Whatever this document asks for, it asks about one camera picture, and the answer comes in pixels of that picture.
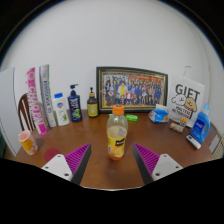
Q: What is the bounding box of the framed group photo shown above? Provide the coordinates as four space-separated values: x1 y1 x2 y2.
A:
95 66 169 114

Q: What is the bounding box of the tall pink and white box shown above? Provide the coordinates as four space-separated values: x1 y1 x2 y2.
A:
25 67 49 136

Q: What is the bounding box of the white paper gift bag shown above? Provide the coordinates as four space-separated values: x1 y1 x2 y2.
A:
167 65 206 128

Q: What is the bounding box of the dark brown wooden chair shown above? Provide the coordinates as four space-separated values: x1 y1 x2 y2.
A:
17 92 36 133

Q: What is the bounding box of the tall white and blue box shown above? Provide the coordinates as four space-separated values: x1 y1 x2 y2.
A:
38 64 58 128

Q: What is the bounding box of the amber pump bottle yellow label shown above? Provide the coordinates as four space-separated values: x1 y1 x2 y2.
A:
86 87 99 118

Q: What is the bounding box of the small snack packet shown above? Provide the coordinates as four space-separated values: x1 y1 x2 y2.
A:
168 117 188 134

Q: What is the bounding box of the pink and yellow mug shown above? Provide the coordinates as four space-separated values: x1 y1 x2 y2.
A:
17 129 39 156

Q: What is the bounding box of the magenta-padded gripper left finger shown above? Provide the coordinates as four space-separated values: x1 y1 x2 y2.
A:
41 143 92 185

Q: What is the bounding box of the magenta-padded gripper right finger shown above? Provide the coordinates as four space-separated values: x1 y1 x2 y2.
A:
132 142 184 185

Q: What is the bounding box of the white radiator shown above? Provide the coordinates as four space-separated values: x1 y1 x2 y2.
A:
211 133 224 160

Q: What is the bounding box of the white bottle with blue cap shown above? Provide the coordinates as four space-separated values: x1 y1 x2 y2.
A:
52 92 71 127

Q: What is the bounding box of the dark blue pump bottle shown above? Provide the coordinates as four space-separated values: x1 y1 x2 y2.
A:
67 83 83 123

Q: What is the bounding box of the small white box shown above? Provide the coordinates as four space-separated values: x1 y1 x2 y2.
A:
185 134 202 150

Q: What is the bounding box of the blue detergent bottle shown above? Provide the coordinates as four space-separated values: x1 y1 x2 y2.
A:
190 102 212 144

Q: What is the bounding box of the blue tissue pack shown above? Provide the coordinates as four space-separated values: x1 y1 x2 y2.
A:
148 103 170 124

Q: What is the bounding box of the orange juice bottle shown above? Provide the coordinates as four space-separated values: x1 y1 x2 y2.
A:
106 104 129 161

